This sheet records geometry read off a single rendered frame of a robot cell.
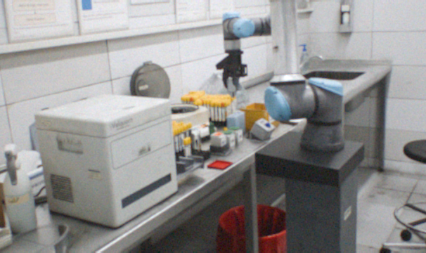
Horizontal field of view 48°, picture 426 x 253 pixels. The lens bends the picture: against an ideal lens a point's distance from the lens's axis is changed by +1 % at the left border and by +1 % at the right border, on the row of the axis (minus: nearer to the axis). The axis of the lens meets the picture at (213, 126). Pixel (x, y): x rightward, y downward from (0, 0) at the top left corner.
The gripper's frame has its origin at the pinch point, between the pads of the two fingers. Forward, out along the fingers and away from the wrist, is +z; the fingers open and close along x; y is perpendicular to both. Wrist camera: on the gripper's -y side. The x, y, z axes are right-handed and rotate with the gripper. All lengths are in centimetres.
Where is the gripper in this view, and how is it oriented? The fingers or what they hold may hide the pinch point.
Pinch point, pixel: (231, 94)
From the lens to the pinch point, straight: 208.8
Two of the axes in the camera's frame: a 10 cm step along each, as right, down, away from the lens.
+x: 8.1, -2.2, 5.4
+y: 5.8, 2.0, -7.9
